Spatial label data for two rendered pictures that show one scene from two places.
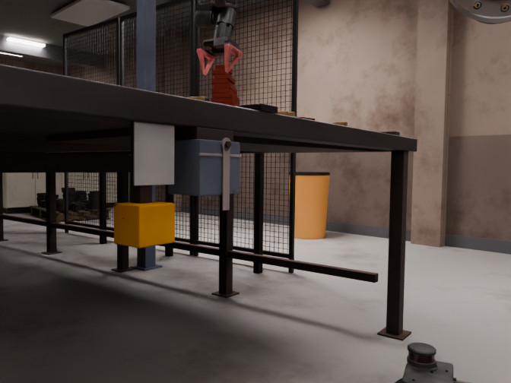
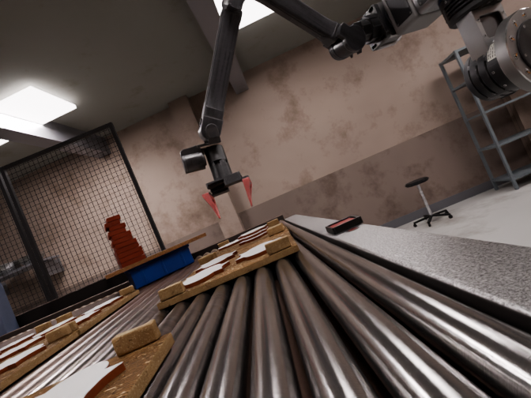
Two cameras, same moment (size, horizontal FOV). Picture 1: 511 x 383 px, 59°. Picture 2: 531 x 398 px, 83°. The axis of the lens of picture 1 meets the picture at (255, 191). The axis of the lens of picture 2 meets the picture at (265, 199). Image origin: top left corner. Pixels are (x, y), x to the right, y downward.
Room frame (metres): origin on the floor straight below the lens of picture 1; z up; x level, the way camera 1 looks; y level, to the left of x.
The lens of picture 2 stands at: (0.70, 0.60, 1.04)
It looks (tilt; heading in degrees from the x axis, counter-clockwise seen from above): 1 degrees up; 321
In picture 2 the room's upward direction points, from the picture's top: 23 degrees counter-clockwise
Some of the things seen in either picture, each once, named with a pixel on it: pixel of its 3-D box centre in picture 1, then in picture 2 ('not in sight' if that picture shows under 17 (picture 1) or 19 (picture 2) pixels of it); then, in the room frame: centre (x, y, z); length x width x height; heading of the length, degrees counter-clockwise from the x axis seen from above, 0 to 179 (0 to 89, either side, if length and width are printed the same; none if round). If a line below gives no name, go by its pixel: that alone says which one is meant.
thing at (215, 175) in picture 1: (206, 169); not in sight; (1.03, 0.11, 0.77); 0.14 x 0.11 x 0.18; 143
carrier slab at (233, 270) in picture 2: not in sight; (237, 260); (1.49, 0.15, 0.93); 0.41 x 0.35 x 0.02; 140
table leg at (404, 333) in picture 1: (397, 243); not in sight; (2.08, -0.66, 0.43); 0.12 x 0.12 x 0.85; 53
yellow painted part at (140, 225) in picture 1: (144, 183); not in sight; (0.88, 0.22, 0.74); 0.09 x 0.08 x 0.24; 143
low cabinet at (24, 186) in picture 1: (52, 183); not in sight; (8.19, 3.69, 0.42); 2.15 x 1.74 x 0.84; 136
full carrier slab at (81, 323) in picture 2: not in sight; (65, 324); (1.99, 0.56, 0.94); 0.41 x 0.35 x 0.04; 143
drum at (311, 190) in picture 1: (308, 204); not in sight; (5.03, -0.59, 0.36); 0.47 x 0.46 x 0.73; 134
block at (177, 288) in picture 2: not in sight; (171, 290); (1.42, 0.37, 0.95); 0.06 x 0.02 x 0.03; 50
